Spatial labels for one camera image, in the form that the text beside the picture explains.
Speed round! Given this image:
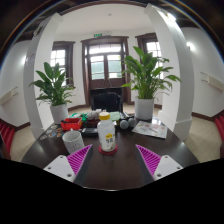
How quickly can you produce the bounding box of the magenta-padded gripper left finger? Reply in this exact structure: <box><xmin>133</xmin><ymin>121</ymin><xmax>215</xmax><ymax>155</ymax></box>
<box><xmin>43</xmin><ymin>143</ymin><xmax>94</xmax><ymax>183</ymax></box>

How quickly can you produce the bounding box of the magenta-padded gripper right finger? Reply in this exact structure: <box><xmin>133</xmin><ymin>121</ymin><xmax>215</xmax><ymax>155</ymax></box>
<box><xmin>135</xmin><ymin>143</ymin><xmax>184</xmax><ymax>181</ymax></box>

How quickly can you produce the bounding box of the yellow-capped clear milk bottle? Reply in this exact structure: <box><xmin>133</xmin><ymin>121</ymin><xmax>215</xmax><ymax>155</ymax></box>
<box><xmin>96</xmin><ymin>111</ymin><xmax>117</xmax><ymax>153</ymax></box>

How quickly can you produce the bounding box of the white speckled mug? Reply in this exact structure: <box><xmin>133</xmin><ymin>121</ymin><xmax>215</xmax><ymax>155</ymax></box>
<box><xmin>61</xmin><ymin>129</ymin><xmax>86</xmax><ymax>155</ymax></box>

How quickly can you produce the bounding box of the printed paper sheet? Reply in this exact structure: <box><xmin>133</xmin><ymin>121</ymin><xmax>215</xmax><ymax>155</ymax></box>
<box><xmin>131</xmin><ymin>120</ymin><xmax>168</xmax><ymax>140</ymax></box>

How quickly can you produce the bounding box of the red plastic box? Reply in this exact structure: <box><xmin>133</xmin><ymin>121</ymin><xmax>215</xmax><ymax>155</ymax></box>
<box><xmin>60</xmin><ymin>117</ymin><xmax>83</xmax><ymax>132</ymax></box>

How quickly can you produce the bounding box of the black handheld device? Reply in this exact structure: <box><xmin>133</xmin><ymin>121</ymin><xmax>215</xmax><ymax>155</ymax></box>
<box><xmin>81</xmin><ymin>127</ymin><xmax>99</xmax><ymax>138</ymax></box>

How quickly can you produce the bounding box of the dark red basket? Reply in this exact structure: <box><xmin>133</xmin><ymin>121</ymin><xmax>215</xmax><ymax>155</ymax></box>
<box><xmin>83</xmin><ymin>118</ymin><xmax>100</xmax><ymax>129</ymax></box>

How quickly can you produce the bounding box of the grey foam-head microphone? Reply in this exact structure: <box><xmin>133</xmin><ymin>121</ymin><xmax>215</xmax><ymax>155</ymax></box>
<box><xmin>127</xmin><ymin>117</ymin><xmax>138</xmax><ymax>128</ymax></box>
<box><xmin>119</xmin><ymin>119</ymin><xmax>130</xmax><ymax>130</ymax></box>

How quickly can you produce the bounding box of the red staircase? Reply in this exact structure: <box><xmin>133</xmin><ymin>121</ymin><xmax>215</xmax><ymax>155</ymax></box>
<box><xmin>0</xmin><ymin>119</ymin><xmax>16</xmax><ymax>155</ymax></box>
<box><xmin>214</xmin><ymin>114</ymin><xmax>224</xmax><ymax>143</ymax></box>

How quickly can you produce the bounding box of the black office chair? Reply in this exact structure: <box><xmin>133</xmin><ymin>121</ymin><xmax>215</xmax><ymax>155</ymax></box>
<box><xmin>89</xmin><ymin>87</ymin><xmax>124</xmax><ymax>113</ymax></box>

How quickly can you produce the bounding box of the small potted green plant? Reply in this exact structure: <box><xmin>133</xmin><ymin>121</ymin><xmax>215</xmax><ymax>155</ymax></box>
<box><xmin>29</xmin><ymin>61</ymin><xmax>76</xmax><ymax>125</ymax></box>

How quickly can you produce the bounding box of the large potted green plant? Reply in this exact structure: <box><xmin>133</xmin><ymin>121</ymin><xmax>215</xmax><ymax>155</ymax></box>
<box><xmin>120</xmin><ymin>45</ymin><xmax>182</xmax><ymax>121</ymax></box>

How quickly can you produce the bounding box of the brown-framed window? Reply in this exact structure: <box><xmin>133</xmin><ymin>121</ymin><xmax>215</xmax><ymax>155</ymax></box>
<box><xmin>134</xmin><ymin>32</ymin><xmax>165</xmax><ymax>80</ymax></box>
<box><xmin>50</xmin><ymin>40</ymin><xmax>76</xmax><ymax>88</ymax></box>

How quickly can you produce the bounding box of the brown glazed double door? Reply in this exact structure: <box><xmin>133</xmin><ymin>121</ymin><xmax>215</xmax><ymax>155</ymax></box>
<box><xmin>80</xmin><ymin>35</ymin><xmax>132</xmax><ymax>106</ymax></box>

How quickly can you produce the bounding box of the white wall radiator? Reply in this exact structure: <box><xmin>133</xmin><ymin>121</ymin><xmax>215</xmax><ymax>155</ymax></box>
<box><xmin>0</xmin><ymin>86</ymin><xmax>20</xmax><ymax>106</ymax></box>
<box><xmin>199</xmin><ymin>71</ymin><xmax>224</xmax><ymax>92</ymax></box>

